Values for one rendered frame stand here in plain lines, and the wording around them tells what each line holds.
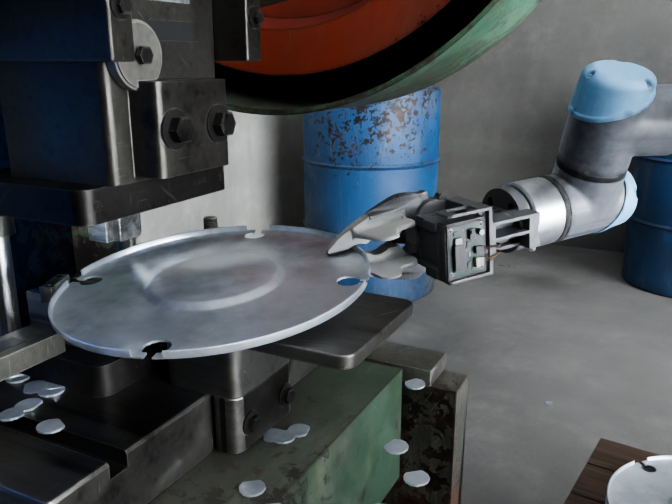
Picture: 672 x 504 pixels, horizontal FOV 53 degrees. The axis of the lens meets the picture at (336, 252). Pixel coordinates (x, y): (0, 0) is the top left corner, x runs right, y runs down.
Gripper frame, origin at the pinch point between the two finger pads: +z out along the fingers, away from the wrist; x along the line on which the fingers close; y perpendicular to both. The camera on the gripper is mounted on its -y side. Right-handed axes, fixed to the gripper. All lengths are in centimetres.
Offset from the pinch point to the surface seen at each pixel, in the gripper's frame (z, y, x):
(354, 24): -14.8, -21.6, -21.4
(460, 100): -199, -264, 23
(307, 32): -10.6, -27.0, -21.0
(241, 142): -56, -216, 21
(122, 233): 19.1, -7.3, -4.2
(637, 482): -46, -1, 47
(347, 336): 5.9, 14.2, 2.1
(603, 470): -48, -10, 50
